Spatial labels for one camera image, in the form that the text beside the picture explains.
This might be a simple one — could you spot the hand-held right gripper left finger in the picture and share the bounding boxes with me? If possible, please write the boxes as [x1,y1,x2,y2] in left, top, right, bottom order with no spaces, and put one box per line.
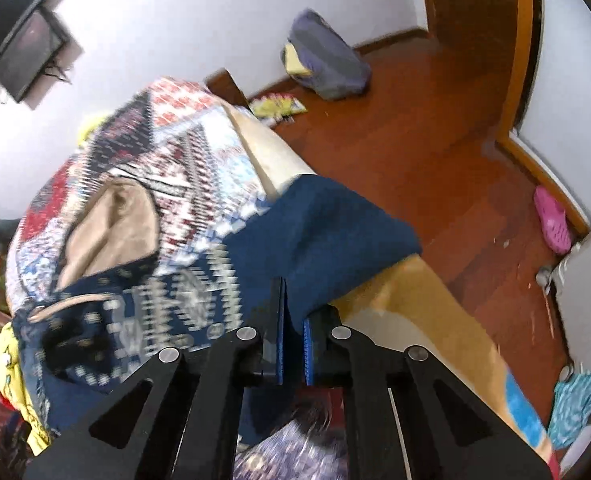
[25,277,288,480]

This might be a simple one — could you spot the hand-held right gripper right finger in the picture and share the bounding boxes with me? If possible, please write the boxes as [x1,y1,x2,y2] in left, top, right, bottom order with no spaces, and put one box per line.
[303,305,552,480]

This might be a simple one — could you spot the blue denim jeans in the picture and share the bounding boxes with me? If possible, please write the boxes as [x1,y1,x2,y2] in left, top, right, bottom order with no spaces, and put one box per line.
[222,177,423,441]

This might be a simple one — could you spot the navy patterned garment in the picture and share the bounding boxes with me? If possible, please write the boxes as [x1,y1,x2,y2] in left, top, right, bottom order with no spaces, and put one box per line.
[12,177,278,403]

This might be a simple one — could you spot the patchwork printed blanket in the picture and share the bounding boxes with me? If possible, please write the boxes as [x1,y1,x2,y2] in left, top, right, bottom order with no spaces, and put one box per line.
[5,77,349,480]

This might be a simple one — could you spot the yellow printed packet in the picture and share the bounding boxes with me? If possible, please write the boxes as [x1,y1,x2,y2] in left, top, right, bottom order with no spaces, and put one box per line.
[248,92,307,122]

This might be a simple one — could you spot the yellow printed garment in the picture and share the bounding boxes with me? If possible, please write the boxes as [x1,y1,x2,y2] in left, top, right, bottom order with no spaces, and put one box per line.
[0,320,52,457]

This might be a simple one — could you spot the teal printed cloth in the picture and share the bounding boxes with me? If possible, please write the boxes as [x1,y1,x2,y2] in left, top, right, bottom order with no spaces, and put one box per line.
[547,370,591,449]

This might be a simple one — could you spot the pink clog shoe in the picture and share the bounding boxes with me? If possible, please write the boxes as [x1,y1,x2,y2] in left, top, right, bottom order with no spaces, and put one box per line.
[533,185,574,256]

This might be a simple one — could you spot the white appliance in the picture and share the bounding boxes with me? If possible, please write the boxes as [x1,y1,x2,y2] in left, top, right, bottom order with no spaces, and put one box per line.
[550,215,591,377]

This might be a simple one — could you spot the yellow cloth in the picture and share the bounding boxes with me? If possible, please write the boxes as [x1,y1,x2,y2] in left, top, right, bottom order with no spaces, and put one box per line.
[282,42,310,79]

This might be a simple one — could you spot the yellow plush toy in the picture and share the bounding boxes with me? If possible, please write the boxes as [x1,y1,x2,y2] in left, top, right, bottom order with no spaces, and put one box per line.
[78,112,112,149]

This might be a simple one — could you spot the grey purple backpack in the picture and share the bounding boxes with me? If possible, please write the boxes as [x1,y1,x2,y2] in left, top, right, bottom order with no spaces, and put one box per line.
[288,9,374,101]

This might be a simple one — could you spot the wooden door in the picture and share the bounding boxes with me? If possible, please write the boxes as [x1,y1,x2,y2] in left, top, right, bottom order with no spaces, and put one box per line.
[417,0,535,136]

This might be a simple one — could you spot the black monitor cable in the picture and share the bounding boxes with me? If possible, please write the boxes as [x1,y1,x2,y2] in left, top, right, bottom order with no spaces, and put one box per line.
[44,61,74,85]

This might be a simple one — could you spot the black flat wall monitor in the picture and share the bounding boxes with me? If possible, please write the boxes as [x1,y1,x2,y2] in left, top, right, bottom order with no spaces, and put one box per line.
[0,10,72,104]

